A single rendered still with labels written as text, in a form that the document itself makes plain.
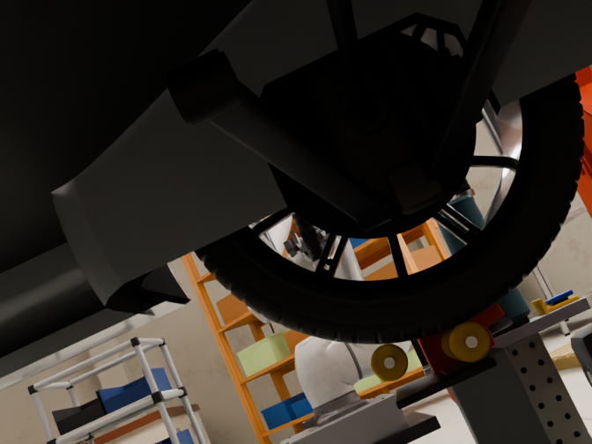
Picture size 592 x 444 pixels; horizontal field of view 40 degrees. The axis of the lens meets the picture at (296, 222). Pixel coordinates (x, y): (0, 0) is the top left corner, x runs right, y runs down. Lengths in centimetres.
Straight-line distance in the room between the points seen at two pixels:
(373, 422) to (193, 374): 731
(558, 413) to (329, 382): 82
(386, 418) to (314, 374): 29
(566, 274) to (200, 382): 455
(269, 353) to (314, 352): 507
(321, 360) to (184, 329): 717
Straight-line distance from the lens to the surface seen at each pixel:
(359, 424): 249
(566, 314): 207
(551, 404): 210
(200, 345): 972
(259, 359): 782
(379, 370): 128
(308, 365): 265
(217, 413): 969
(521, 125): 128
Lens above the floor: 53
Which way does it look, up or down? 11 degrees up
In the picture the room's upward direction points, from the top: 25 degrees counter-clockwise
